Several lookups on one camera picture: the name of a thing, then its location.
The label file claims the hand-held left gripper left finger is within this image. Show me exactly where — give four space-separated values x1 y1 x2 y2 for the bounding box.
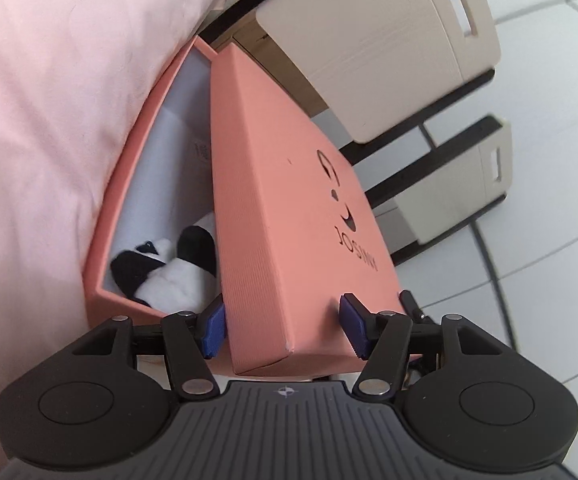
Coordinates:
71 302 228 402

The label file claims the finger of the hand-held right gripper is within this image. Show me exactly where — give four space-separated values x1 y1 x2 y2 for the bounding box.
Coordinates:
399 289 428 324

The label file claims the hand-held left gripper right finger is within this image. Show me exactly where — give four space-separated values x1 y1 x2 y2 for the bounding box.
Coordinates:
339 294 508 399

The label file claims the panda plush toy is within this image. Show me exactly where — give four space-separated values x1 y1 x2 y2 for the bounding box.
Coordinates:
110 212 218 309

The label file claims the salmon pink cardboard box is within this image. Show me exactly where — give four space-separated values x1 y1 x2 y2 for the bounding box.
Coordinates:
84 35 422 382

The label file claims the salmon pink box lid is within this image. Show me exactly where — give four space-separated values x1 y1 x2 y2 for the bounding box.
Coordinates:
210 42 422 377

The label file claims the pink bed sheet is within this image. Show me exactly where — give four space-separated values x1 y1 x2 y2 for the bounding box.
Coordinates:
0 0 244 461

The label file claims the beige chair with black frame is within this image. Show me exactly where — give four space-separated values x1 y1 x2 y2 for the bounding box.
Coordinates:
201 0 502 145
341 115 514 267

